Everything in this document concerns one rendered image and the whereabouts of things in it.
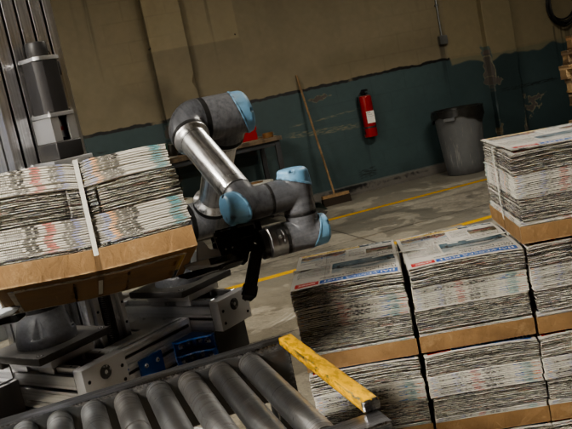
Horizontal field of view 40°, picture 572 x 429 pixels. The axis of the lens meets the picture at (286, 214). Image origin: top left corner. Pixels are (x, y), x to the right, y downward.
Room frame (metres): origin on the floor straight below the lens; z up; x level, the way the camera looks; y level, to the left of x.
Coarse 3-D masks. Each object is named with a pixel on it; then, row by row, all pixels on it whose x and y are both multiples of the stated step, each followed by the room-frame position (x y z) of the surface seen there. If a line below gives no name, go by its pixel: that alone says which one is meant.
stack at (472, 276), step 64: (320, 256) 2.19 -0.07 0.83; (384, 256) 2.04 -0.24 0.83; (448, 256) 1.89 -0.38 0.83; (512, 256) 1.83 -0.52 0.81; (320, 320) 1.88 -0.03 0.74; (384, 320) 1.87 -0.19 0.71; (448, 320) 1.85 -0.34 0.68; (512, 320) 1.84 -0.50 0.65; (320, 384) 1.88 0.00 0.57; (384, 384) 1.87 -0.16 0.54; (448, 384) 1.85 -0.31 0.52; (512, 384) 1.84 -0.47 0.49
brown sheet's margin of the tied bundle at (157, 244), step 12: (180, 228) 1.50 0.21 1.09; (192, 228) 1.51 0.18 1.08; (132, 240) 1.47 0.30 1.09; (144, 240) 1.48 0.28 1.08; (156, 240) 1.48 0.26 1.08; (168, 240) 1.49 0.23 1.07; (180, 240) 1.49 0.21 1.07; (192, 240) 1.50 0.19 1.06; (120, 252) 1.46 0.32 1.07; (132, 252) 1.46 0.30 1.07; (144, 252) 1.47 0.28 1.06; (156, 252) 1.47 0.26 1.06; (168, 252) 1.48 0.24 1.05; (120, 264) 1.45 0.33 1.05
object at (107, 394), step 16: (224, 352) 1.58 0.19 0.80; (240, 352) 1.56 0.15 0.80; (256, 352) 1.56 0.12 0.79; (272, 352) 1.57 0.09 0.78; (288, 352) 1.58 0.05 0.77; (176, 368) 1.54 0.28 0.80; (192, 368) 1.52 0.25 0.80; (208, 368) 1.53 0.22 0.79; (272, 368) 1.57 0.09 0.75; (288, 368) 1.57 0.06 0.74; (128, 384) 1.51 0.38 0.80; (144, 384) 1.49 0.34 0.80; (176, 384) 1.51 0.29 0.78; (208, 384) 1.52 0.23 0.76; (64, 400) 1.49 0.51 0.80; (80, 400) 1.47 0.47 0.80; (112, 400) 1.47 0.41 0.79; (144, 400) 1.49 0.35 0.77; (224, 400) 1.53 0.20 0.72; (16, 416) 1.45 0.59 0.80; (32, 416) 1.43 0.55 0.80; (48, 416) 1.43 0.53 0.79; (80, 416) 1.45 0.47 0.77; (112, 416) 1.47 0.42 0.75; (192, 416) 1.51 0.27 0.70
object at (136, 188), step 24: (96, 168) 1.52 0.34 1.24; (120, 168) 1.53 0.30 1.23; (144, 168) 1.54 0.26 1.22; (168, 168) 1.55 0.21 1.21; (120, 192) 1.51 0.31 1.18; (144, 192) 1.52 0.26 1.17; (168, 192) 1.53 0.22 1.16; (120, 216) 1.49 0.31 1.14; (144, 216) 1.50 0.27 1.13; (168, 216) 1.52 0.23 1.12; (120, 240) 1.47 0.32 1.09; (144, 264) 1.48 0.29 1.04; (168, 264) 1.55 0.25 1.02; (120, 288) 1.63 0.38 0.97
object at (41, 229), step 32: (0, 192) 1.46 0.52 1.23; (32, 192) 1.47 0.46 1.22; (64, 192) 1.49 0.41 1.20; (0, 224) 1.44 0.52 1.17; (32, 224) 1.45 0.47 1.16; (64, 224) 1.47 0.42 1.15; (0, 256) 1.42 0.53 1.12; (32, 256) 1.43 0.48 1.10; (32, 288) 1.42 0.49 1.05; (64, 288) 1.48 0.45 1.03
